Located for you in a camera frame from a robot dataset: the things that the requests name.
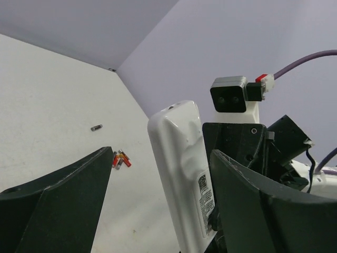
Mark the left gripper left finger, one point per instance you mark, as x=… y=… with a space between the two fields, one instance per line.
x=58 y=212

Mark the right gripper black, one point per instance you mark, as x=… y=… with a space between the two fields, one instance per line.
x=266 y=150

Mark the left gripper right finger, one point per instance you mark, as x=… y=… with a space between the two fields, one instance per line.
x=260 y=215

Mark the white remote being loaded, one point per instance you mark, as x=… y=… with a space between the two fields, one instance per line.
x=178 y=145

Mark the dark single battery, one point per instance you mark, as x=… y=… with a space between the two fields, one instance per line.
x=97 y=127

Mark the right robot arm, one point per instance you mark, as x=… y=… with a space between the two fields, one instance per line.
x=321 y=183

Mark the red battery left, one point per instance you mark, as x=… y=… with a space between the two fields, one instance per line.
x=115 y=159

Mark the red battery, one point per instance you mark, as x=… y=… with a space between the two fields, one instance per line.
x=125 y=158
x=115 y=159

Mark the orange black battery middle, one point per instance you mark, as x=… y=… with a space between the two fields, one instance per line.
x=119 y=162

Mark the red battery right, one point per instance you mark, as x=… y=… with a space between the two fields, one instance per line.
x=125 y=158

